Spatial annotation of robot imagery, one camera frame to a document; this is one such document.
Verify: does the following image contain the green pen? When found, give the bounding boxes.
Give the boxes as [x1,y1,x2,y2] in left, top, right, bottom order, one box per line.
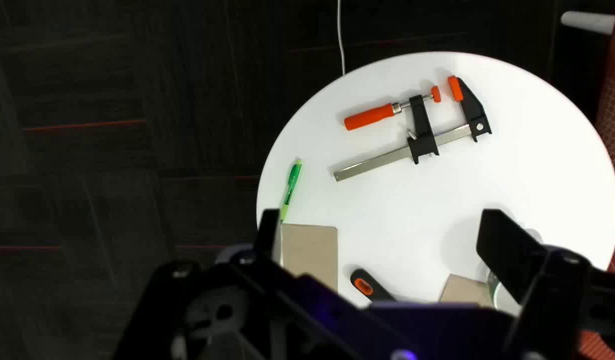
[276,158,305,223]

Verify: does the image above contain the scraper with black orange handle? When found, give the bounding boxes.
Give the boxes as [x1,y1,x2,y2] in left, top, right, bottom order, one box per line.
[349,265,399,306]

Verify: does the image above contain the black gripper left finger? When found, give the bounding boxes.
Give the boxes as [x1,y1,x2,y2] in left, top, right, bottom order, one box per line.
[254,207,283,265]

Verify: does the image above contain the white cable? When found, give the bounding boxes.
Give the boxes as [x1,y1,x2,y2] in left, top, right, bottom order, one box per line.
[335,0,349,77]

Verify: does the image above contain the orange black bar clamp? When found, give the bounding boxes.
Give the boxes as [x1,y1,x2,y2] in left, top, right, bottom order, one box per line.
[332,74,494,184]

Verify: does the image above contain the large brown cardboard sheet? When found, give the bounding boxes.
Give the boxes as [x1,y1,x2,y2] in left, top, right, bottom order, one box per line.
[276,221,342,294]

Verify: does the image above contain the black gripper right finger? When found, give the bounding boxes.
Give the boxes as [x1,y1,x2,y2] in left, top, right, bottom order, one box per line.
[476,207,557,307]

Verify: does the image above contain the white sofa leg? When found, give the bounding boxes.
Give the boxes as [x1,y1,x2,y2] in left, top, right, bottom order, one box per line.
[559,7,615,38]

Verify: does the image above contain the small brown cardboard piece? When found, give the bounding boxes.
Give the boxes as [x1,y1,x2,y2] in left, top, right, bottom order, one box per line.
[437,272,498,310]

